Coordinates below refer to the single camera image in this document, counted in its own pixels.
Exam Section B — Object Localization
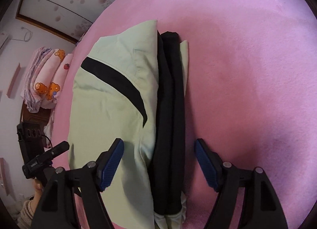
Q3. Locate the wooden headboard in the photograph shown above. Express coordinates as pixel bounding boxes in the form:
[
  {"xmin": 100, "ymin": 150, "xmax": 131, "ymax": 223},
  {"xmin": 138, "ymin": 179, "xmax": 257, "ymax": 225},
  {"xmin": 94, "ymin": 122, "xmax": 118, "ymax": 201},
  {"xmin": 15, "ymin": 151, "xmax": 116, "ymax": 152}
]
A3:
[{"xmin": 20, "ymin": 103, "xmax": 51, "ymax": 132}]

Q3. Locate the pink bed blanket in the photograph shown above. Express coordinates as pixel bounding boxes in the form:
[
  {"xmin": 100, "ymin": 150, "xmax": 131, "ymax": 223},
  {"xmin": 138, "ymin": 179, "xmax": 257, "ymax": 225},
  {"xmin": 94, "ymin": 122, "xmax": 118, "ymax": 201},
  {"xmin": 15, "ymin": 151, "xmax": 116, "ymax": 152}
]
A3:
[{"xmin": 52, "ymin": 0, "xmax": 316, "ymax": 228}]

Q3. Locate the green and black hooded jacket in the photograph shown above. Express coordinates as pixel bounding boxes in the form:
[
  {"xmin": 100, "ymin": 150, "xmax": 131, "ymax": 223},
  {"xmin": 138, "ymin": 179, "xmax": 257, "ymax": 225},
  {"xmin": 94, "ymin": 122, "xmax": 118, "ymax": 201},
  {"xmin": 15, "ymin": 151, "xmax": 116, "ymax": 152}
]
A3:
[{"xmin": 68, "ymin": 20, "xmax": 188, "ymax": 228}]

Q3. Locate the person's left hand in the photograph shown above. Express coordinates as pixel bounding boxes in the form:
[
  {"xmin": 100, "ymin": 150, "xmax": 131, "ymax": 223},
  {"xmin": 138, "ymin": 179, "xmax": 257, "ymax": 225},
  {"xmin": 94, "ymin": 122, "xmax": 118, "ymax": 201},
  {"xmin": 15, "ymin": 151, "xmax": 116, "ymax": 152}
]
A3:
[{"xmin": 30, "ymin": 179, "xmax": 44, "ymax": 213}]

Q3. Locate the pink wall shelf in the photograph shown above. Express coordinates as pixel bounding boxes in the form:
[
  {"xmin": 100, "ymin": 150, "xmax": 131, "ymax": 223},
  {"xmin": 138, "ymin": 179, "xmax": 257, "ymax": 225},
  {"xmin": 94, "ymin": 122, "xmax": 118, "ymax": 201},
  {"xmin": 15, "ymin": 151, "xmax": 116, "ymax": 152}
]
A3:
[{"xmin": 6, "ymin": 63, "xmax": 21, "ymax": 98}]

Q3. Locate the folded pink bear quilt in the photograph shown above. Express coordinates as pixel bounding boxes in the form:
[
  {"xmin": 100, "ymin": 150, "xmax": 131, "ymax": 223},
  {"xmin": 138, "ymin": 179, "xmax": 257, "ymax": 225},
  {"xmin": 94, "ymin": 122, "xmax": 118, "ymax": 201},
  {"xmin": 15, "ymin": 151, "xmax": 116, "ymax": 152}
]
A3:
[{"xmin": 33, "ymin": 49, "xmax": 74, "ymax": 109}]

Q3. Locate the folded striped purple quilt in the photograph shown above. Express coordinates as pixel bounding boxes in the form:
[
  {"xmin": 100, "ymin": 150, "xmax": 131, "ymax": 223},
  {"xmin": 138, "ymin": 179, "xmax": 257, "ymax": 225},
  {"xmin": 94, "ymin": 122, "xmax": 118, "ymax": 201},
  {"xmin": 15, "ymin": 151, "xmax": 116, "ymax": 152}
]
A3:
[{"xmin": 20, "ymin": 47, "xmax": 54, "ymax": 113}]

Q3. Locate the floral sliding wardrobe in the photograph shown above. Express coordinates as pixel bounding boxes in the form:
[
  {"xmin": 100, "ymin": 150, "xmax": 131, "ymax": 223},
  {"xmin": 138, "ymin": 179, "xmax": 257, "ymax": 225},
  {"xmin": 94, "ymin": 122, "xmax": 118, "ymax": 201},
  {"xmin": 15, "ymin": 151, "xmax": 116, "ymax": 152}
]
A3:
[{"xmin": 16, "ymin": 0, "xmax": 115, "ymax": 43}]

